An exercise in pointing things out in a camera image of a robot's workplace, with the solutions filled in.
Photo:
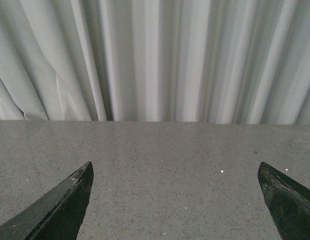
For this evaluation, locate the grey pleated curtain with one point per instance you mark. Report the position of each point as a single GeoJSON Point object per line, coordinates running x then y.
{"type": "Point", "coordinates": [214, 61]}

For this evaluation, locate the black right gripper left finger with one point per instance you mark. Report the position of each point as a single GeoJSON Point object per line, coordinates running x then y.
{"type": "Point", "coordinates": [58, 214]}

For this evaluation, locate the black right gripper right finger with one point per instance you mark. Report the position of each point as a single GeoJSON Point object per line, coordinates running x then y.
{"type": "Point", "coordinates": [287, 201]}

